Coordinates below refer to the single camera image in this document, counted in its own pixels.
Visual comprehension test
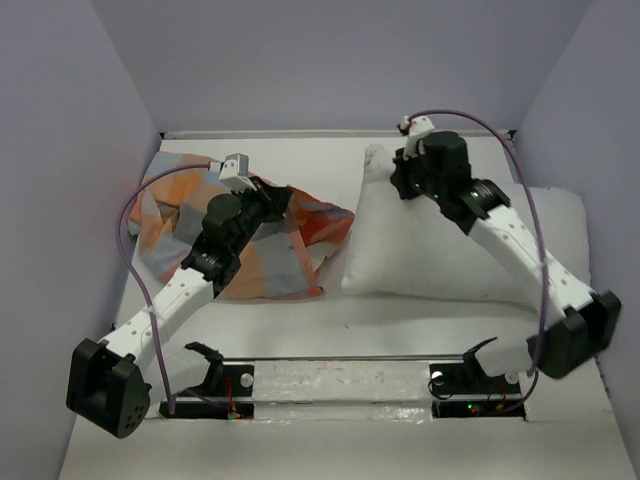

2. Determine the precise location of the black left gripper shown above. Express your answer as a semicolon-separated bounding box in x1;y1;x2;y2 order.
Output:
230;177;292;256

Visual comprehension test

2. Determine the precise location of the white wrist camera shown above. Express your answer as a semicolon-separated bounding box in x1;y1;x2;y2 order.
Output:
397;115;435;159
219;153;254;192

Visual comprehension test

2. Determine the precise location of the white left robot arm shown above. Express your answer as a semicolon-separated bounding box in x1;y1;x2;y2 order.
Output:
66;177;292;439

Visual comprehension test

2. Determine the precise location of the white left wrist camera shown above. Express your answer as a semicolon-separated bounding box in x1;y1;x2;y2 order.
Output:
219;153;254;192

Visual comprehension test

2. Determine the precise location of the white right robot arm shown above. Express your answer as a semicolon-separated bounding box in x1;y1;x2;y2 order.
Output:
391;117;621;392

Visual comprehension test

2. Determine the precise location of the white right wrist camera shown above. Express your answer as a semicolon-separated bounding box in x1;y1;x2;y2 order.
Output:
397;115;435;159

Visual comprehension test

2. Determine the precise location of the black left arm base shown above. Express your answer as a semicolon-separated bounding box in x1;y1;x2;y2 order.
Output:
158;342;255;420

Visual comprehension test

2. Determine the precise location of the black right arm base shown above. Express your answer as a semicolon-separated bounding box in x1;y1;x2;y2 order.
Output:
427;337;526;419

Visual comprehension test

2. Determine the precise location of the aluminium table edge rail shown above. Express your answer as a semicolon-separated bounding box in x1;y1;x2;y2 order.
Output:
159;128;517;142

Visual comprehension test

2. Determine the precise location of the colourful checked pillowcase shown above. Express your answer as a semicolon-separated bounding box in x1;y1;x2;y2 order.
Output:
128;152;354;300

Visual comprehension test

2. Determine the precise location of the white pillow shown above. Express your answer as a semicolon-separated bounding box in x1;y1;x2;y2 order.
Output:
341;145;591;305

